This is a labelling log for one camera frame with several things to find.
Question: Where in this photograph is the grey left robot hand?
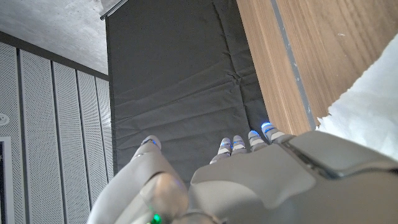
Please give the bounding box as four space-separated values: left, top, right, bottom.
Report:
86 122 398 224

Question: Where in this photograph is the white paper towel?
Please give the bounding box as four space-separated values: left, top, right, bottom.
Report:
316 32 398 161

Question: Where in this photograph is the wooden table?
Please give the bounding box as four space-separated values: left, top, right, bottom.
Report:
270 0 317 130

